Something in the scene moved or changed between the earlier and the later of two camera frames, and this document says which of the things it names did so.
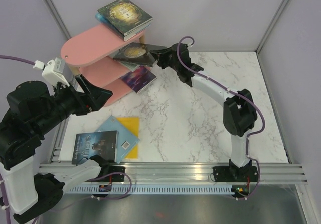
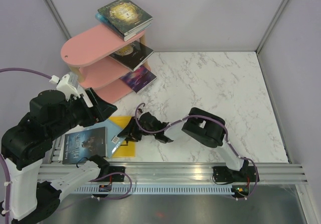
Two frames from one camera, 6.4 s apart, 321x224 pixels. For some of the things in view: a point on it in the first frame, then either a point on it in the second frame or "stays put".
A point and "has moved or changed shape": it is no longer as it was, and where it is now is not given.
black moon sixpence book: [137, 53] has moved or changed shape
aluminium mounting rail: [187, 173] stays put
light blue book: [127, 140] -> [113, 140]
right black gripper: [161, 54] -> [127, 131]
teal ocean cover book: [111, 26] stays put
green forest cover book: [125, 16] stays put
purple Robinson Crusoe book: [140, 79] stays put
